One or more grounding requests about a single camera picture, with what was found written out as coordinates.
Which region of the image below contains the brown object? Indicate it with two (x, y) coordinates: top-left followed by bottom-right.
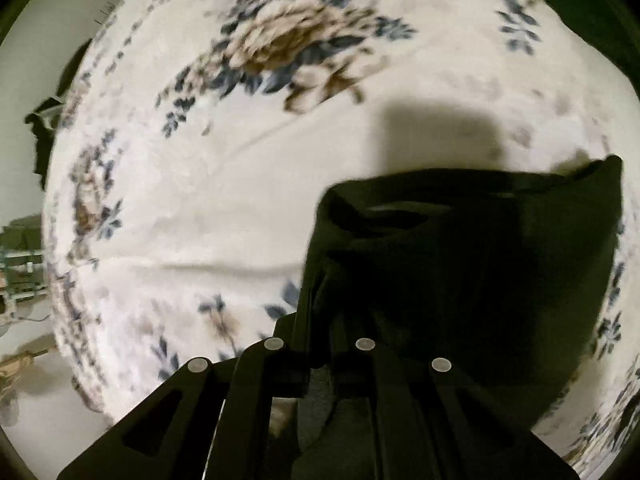
(0, 347), (38, 411)

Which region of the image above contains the white floral blanket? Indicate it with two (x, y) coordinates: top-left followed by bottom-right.
(41, 0), (640, 480)

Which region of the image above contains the black garment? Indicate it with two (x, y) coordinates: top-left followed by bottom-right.
(299, 155), (624, 480)

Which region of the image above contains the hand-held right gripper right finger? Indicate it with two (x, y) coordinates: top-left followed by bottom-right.
(334, 309), (582, 480)

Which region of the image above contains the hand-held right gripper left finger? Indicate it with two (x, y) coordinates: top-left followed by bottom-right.
(56, 264), (322, 480)

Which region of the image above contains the green metal rack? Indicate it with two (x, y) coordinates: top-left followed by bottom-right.
(0, 214), (52, 322)

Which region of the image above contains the dark green cloth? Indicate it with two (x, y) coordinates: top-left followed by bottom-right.
(530, 0), (640, 97)

